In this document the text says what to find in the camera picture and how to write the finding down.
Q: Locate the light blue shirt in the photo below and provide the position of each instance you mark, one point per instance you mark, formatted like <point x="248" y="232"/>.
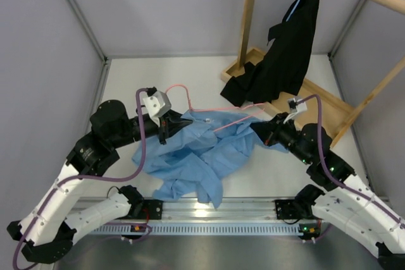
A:
<point x="199" y="156"/>

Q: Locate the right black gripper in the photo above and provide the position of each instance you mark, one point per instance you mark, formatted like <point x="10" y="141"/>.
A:
<point x="266" y="131"/>

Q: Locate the black shirt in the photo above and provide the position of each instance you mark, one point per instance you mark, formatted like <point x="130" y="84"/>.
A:
<point x="284" y="66"/>

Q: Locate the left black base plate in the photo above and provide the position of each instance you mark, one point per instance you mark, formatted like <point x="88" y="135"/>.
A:
<point x="151" y="209"/>

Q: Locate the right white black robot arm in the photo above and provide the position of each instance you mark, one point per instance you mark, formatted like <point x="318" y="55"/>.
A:
<point x="337" y="194"/>

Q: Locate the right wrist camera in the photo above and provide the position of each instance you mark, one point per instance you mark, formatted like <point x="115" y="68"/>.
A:
<point x="297" y="106"/>

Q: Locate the grey slotted cable duct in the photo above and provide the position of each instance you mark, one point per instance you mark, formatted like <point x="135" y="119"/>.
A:
<point x="206" y="229"/>

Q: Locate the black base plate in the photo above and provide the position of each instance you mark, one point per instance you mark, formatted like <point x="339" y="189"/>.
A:
<point x="151" y="209"/>
<point x="288" y="209"/>

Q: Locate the pink wire hanger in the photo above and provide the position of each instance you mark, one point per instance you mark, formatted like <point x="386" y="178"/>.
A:
<point x="219" y="109"/>

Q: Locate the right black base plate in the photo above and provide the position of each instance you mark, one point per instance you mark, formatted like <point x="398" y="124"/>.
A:
<point x="288" y="209"/>

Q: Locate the aluminium mounting rail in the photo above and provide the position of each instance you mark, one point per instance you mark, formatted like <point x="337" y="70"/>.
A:
<point x="231" y="210"/>

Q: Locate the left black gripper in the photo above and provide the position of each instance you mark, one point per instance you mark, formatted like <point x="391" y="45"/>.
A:
<point x="170" y="124"/>

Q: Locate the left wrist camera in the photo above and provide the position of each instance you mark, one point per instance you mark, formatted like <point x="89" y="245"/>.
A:
<point x="157" y="104"/>

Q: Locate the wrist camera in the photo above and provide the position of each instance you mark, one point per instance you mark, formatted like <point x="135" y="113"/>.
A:
<point x="157" y="104"/>
<point x="297" y="106"/>

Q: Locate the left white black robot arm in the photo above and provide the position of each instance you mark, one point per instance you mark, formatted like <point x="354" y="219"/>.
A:
<point x="50" y="231"/>

